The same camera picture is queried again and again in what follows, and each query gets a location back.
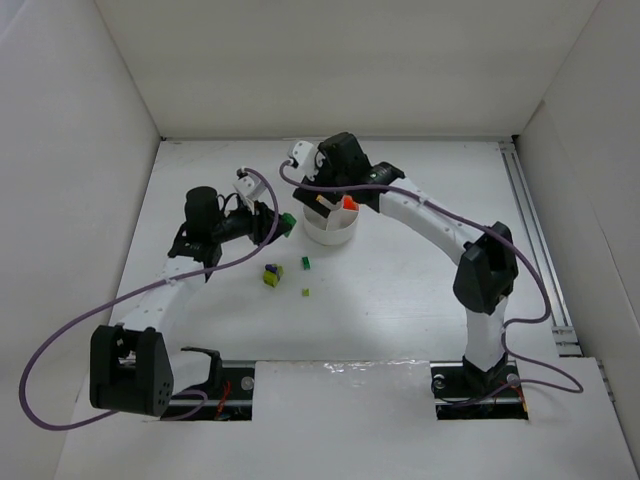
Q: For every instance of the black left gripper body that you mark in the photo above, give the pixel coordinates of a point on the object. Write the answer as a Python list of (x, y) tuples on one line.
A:
[(265, 223)]

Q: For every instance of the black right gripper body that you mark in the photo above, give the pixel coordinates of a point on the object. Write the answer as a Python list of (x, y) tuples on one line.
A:
[(310, 196)]

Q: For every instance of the orange round lego dish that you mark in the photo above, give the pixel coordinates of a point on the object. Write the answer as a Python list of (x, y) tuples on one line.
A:
[(349, 204)]

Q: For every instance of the dark green lego brick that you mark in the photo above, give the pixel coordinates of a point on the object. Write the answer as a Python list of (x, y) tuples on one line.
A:
[(286, 224)]

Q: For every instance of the multicolour lego assembly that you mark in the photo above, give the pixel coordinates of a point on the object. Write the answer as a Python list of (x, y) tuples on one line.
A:
[(272, 274)]

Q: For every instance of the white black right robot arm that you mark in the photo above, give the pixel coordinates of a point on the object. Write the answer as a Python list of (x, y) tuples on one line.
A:
[(486, 267)]

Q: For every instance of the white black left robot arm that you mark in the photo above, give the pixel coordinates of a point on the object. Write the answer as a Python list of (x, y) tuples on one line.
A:
[(134, 365)]

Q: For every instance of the white round divided container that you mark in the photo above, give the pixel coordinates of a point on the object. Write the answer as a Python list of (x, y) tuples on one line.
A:
[(336, 229)]

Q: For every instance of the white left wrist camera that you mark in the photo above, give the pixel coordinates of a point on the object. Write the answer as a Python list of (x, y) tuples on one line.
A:
[(249, 187)]

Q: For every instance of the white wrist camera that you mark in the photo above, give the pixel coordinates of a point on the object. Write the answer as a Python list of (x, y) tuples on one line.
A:
[(306, 155), (249, 187)]

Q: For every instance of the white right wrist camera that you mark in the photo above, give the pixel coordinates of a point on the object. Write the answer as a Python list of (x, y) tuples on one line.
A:
[(306, 155)]

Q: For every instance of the aluminium side rail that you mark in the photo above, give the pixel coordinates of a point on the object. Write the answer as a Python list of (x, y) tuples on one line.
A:
[(563, 331)]

